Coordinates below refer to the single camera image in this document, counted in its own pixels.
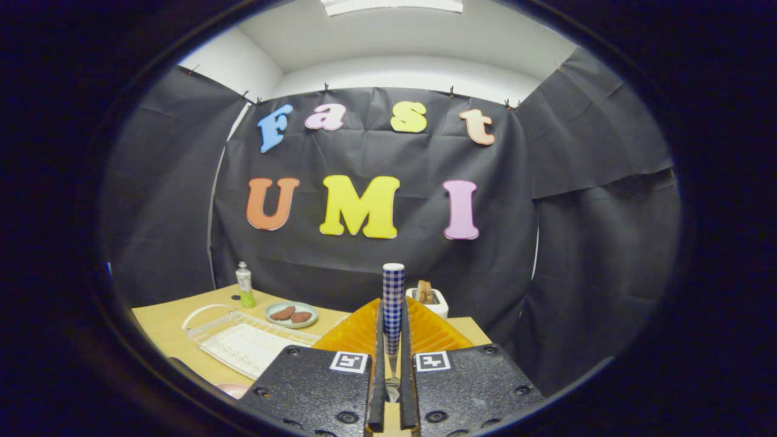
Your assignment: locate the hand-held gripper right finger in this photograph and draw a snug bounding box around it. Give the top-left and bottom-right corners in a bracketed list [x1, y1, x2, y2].
[398, 296, 545, 435]

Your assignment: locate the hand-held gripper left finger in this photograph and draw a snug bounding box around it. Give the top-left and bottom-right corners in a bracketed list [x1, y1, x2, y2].
[237, 297, 387, 435]

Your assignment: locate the white wire dish rack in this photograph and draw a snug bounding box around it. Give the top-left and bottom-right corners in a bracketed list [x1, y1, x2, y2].
[182, 303, 322, 381]

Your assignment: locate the pink plate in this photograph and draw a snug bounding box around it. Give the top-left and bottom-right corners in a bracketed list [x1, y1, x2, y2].
[215, 382, 253, 400]

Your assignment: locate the light green plate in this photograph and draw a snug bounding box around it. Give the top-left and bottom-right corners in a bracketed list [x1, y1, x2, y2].
[265, 301, 319, 329]

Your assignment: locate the green dish soap bottle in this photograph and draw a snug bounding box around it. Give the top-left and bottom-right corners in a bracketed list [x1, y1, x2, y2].
[236, 262, 256, 308]

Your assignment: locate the white toaster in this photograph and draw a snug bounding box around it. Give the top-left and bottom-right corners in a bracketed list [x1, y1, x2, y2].
[405, 287, 449, 319]

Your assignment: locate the black backdrop cloth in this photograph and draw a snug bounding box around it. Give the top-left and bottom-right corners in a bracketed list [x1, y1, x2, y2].
[100, 47, 684, 395]

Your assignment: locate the ceiling light panel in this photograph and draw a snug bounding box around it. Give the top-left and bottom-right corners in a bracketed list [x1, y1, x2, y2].
[321, 0, 464, 16]

